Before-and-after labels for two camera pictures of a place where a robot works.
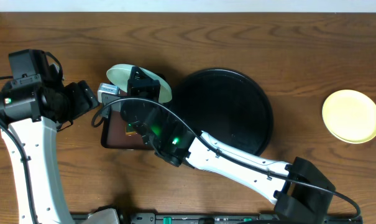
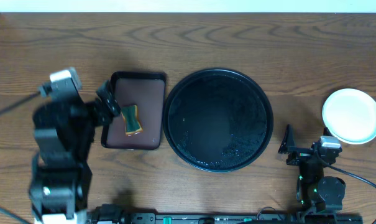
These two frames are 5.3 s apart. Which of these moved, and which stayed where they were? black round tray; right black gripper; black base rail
Moved: right black gripper
Stayed: black round tray; black base rail
